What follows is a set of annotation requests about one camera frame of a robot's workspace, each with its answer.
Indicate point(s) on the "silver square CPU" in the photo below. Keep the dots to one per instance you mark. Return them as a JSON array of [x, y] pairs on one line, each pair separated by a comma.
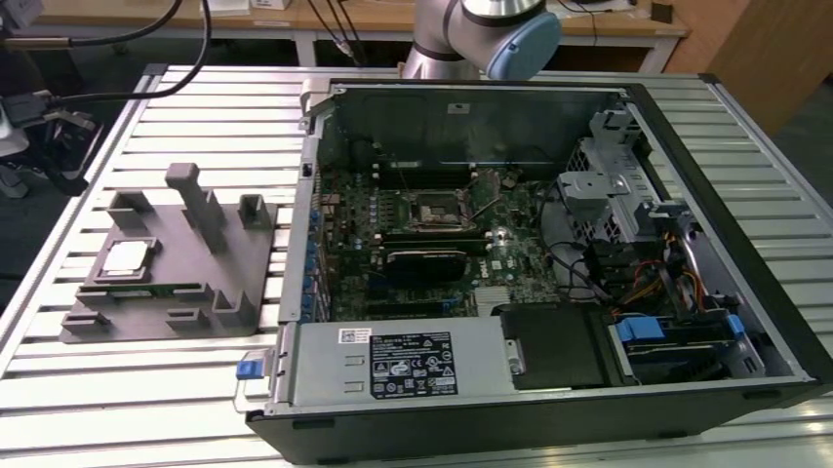
[[129, 256]]

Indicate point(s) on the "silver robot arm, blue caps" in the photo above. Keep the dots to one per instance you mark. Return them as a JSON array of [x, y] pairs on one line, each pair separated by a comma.
[[442, 29]]

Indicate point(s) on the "CPU socket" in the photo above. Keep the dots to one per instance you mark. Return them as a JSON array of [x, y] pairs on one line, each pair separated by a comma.
[[436, 210]]

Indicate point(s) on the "black graphics card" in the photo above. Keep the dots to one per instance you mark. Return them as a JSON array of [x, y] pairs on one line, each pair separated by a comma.
[[424, 268]]

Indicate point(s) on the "silver chipset heatsink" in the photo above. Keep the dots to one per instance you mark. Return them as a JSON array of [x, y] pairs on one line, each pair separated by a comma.
[[494, 300]]

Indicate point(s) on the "green motherboard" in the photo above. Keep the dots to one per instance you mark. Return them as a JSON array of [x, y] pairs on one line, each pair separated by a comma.
[[530, 283]]

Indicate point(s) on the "grey metal drive cage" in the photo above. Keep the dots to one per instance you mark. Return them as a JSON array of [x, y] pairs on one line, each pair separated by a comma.
[[586, 190]]

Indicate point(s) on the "grey power supply with label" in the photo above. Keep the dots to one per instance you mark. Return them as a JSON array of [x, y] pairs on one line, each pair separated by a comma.
[[313, 361]]

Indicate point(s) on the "grey case hinge latch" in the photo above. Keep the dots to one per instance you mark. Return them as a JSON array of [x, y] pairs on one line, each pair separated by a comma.
[[314, 89]]

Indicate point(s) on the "grey parts rack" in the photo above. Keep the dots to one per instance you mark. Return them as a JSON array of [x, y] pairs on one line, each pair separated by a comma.
[[182, 229]]

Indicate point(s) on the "blue case latch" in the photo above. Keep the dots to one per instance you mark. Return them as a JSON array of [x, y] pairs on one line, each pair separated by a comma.
[[249, 370]]

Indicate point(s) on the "blue disk carrier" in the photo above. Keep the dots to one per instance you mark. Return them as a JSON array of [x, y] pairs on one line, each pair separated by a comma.
[[641, 330]]

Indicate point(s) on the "black open PC case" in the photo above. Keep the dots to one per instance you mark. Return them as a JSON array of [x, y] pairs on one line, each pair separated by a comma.
[[456, 429]]

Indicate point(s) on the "green RAM stick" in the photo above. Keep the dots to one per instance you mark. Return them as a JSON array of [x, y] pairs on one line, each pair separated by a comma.
[[163, 291]]

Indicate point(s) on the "small white box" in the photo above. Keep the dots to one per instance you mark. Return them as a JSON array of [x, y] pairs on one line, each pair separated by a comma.
[[274, 4]]

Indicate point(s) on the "large white box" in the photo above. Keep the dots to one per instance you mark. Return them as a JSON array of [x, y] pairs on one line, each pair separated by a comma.
[[227, 9]]

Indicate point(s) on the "small black box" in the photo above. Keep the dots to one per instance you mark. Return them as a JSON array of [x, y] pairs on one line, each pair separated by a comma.
[[663, 12]]

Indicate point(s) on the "wooden cabinet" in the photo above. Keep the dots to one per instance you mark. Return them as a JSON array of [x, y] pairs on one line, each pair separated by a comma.
[[768, 49]]

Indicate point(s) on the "wooden desk with white frame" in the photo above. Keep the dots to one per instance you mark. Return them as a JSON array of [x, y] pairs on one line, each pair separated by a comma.
[[625, 27]]

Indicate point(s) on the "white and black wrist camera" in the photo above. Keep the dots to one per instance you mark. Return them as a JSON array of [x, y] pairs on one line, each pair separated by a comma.
[[10, 136]]

